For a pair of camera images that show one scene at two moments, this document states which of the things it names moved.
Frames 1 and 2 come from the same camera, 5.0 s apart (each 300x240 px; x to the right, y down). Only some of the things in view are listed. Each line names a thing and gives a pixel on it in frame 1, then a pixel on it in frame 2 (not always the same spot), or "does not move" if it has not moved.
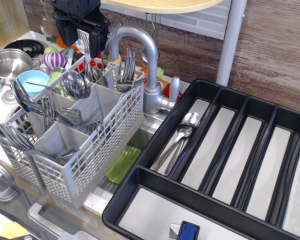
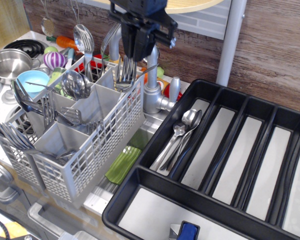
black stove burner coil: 32,47 does not move
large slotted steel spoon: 76,84 does not move
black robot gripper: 85,14 -> 135,16
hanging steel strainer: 47,24 does not move
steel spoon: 192,119 -> 196,122
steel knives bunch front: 9,131 does not move
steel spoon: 182,131 -> 178,129
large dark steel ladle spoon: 25,100 does not move
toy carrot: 59,42 does not move
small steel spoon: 99,77 -> 196,120
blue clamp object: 184,231 does not move
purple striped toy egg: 54,59 does not move
